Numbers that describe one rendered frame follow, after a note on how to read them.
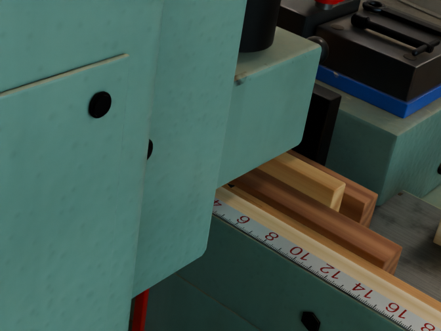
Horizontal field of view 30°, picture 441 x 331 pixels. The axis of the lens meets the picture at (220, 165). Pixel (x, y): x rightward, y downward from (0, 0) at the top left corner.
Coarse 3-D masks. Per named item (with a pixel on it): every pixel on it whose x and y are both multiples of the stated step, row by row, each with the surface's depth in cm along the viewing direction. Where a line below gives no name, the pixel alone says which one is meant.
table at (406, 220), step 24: (408, 192) 62; (432, 192) 69; (384, 216) 59; (408, 216) 59; (432, 216) 60; (408, 240) 57; (432, 240) 57; (408, 264) 54; (432, 264) 55; (168, 288) 51; (192, 288) 49; (432, 288) 52; (168, 312) 52; (192, 312) 50; (216, 312) 49
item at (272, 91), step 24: (288, 48) 48; (312, 48) 48; (240, 72) 44; (264, 72) 45; (288, 72) 47; (312, 72) 49; (240, 96) 44; (264, 96) 46; (288, 96) 48; (240, 120) 45; (264, 120) 47; (288, 120) 50; (240, 144) 46; (264, 144) 49; (288, 144) 51; (240, 168) 48
